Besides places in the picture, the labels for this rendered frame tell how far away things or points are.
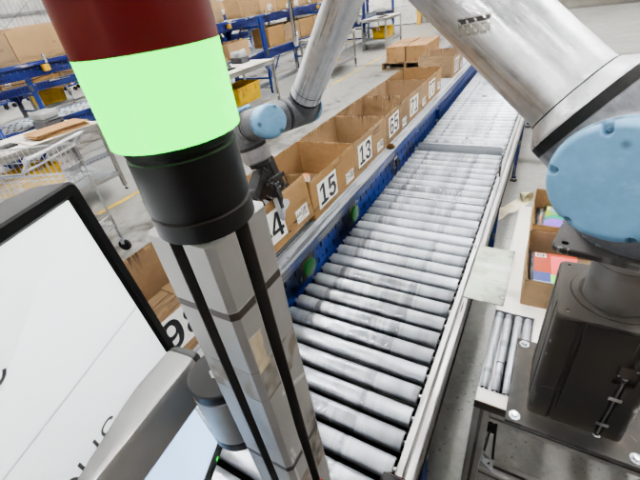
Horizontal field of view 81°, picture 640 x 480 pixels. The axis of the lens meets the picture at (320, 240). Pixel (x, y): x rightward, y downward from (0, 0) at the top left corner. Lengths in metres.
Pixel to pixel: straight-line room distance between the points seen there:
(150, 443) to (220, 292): 0.17
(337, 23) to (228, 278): 0.84
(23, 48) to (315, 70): 4.97
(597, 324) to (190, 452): 0.70
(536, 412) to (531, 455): 0.84
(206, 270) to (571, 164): 0.43
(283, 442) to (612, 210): 0.42
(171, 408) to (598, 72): 0.53
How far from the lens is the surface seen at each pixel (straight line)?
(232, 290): 0.17
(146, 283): 1.30
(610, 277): 0.82
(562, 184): 0.52
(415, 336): 1.18
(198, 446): 0.41
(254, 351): 0.20
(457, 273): 1.40
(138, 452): 0.32
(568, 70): 0.54
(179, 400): 0.33
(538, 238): 1.50
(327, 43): 0.99
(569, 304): 0.86
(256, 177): 1.21
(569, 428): 1.07
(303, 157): 1.85
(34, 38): 5.86
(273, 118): 1.07
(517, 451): 1.89
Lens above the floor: 1.63
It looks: 34 degrees down
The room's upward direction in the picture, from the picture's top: 9 degrees counter-clockwise
